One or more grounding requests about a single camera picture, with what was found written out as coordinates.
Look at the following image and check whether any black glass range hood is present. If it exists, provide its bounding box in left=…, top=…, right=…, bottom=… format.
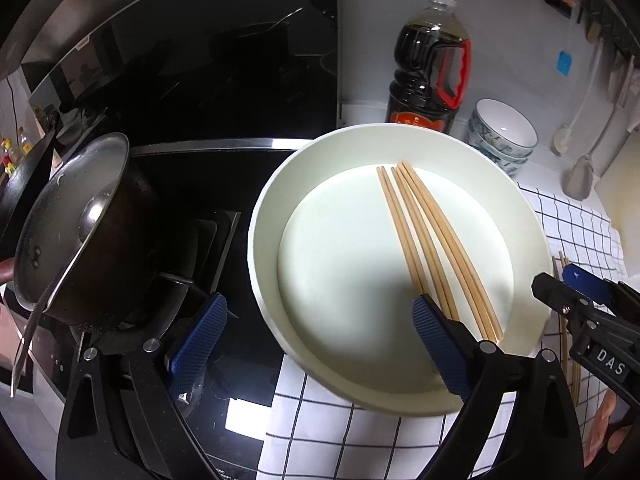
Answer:
left=0, top=0, right=341, bottom=147

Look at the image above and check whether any person's right hand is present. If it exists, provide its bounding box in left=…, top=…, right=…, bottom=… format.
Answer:
left=587, top=389, right=640, bottom=467

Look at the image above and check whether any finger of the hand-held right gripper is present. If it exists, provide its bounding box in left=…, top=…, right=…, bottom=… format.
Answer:
left=561, top=263, right=640, bottom=312
left=531, top=272, right=609, bottom=342

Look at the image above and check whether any metal hanging spatula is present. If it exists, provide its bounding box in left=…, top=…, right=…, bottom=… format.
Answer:
left=565, top=55, right=636, bottom=200

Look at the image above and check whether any pale cutting board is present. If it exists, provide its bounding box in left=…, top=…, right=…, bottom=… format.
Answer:
left=597, top=67, right=640, bottom=256

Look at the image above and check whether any blue patterned white bowl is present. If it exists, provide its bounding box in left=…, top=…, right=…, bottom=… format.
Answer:
left=467, top=132, right=528, bottom=177
left=472, top=98, right=539, bottom=154
left=469, top=120, right=532, bottom=164

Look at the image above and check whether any dark soy sauce bottle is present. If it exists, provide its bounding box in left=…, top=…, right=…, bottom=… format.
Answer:
left=385, top=0, right=472, bottom=136

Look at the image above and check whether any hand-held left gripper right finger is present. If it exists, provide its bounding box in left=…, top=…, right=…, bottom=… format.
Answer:
left=412, top=294, right=586, bottom=480

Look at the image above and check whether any white round basin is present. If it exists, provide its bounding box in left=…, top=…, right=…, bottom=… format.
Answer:
left=247, top=122, right=556, bottom=417

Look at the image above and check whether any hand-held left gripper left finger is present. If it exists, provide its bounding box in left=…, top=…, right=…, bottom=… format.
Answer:
left=55, top=292, right=229, bottom=480

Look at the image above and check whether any dark metal cooking pot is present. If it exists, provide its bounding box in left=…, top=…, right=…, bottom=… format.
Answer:
left=0, top=132, right=162, bottom=333

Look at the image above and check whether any metal ladle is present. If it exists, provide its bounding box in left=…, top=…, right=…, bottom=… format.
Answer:
left=10, top=192, right=117, bottom=399

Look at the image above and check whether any chopstick pair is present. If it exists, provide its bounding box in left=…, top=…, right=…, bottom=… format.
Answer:
left=404, top=160, right=504, bottom=342
left=390, top=167, right=454, bottom=321

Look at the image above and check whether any black gas stove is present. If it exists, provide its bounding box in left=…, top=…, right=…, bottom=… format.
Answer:
left=0, top=137, right=311, bottom=480

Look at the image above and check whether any black wall rail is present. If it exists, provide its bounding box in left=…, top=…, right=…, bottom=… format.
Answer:
left=500, top=0, right=640, bottom=61

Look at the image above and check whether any hanging kitchen utensil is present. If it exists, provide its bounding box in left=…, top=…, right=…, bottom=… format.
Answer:
left=606, top=54, right=629, bottom=109

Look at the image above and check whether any white hanging ladle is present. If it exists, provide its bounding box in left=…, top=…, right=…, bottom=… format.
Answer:
left=552, top=35, right=603, bottom=154

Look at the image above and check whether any row of small seasoning bottles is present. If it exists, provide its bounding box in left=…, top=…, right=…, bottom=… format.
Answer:
left=0, top=127, right=33, bottom=173

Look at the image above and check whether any bundle of wooden chopsticks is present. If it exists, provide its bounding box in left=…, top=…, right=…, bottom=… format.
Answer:
left=551, top=252, right=582, bottom=405

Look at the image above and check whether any white black checked cloth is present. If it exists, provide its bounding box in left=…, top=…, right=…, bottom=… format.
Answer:
left=257, top=180, right=631, bottom=480

